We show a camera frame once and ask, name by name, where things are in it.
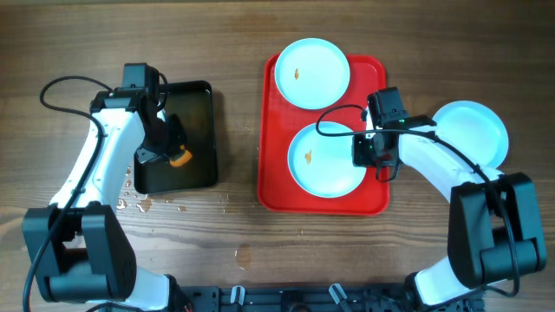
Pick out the green orange scrub sponge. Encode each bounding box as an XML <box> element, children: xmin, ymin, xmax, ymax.
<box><xmin>169</xmin><ymin>145</ymin><xmax>193</xmax><ymax>167</ymax></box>

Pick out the white plate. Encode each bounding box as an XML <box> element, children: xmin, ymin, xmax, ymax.
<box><xmin>287</xmin><ymin>121</ymin><xmax>367</xmax><ymax>198</ymax></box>

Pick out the white plate tray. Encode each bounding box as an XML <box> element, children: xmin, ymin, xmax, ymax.
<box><xmin>433</xmin><ymin>101</ymin><xmax>509</xmax><ymax>168</ymax></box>
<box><xmin>274</xmin><ymin>38</ymin><xmax>350</xmax><ymax>110</ymax></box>

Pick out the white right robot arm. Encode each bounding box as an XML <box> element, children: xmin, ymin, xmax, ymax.
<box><xmin>355</xmin><ymin>115</ymin><xmax>547</xmax><ymax>311</ymax></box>

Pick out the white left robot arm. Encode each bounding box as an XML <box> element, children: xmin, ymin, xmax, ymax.
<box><xmin>23</xmin><ymin>89</ymin><xmax>190</xmax><ymax>311</ymax></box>

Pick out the black water tray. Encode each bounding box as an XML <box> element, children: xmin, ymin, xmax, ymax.
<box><xmin>134</xmin><ymin>81</ymin><xmax>219</xmax><ymax>195</ymax></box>

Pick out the red serving tray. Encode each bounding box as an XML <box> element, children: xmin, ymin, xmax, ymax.
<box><xmin>257</xmin><ymin>55</ymin><xmax>390</xmax><ymax>216</ymax></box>

